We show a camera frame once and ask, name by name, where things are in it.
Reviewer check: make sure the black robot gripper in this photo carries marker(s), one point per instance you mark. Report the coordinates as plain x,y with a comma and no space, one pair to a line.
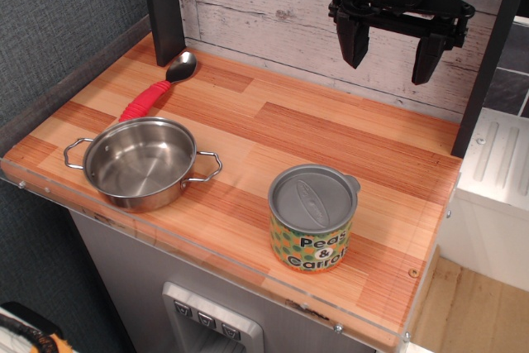
438,24

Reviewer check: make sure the peas and carrots can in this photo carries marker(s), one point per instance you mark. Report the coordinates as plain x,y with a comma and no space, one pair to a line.
311,211

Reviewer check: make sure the stainless steel pot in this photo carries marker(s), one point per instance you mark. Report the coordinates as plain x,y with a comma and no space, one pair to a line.
142,164

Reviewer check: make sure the grey ice dispenser panel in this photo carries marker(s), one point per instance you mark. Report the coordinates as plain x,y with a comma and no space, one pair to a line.
200,325

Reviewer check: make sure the clear acrylic table guard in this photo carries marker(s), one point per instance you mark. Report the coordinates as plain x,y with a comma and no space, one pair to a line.
223,226

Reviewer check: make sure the black orange object corner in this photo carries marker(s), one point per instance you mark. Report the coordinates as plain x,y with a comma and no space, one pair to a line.
24,330

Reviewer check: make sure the dark right post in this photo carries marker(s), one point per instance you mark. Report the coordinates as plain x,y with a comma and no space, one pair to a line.
492,54

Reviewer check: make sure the dark post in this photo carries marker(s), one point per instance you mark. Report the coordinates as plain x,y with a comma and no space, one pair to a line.
167,29
492,54

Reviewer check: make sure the red handled metal spoon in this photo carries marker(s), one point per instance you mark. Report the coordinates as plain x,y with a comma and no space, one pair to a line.
182,68

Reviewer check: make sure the dark left post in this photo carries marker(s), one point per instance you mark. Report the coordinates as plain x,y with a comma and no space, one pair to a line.
167,29

